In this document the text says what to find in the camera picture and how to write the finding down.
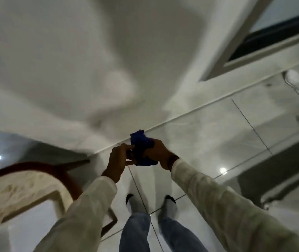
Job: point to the person's right hand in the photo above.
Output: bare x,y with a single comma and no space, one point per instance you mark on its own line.
158,152

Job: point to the person's left hand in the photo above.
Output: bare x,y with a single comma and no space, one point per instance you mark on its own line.
116,161

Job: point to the person's right fingers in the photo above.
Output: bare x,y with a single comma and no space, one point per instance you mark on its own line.
149,152

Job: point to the person's left fingers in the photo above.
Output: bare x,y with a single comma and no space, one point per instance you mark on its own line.
130,154

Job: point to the blue cloth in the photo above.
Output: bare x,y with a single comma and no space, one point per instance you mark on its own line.
141,146

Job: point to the person's right forearm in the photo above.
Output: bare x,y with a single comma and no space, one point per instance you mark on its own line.
231,207

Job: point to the person's left forearm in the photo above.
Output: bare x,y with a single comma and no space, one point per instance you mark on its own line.
81,217

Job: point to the person's left shoe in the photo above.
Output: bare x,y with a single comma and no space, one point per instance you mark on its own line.
133,203

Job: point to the person's shoe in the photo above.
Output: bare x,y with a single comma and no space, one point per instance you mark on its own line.
170,207
133,203

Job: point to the person's right shoe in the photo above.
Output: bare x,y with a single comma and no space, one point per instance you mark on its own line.
170,207

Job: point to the person's left leg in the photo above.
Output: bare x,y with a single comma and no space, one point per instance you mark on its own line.
136,233

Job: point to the person's leg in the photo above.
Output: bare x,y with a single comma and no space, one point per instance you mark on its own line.
136,233
178,234

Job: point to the person's right leg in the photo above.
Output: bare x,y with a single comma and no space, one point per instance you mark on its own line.
178,234

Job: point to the grey framed window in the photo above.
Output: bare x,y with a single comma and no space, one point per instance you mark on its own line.
265,34

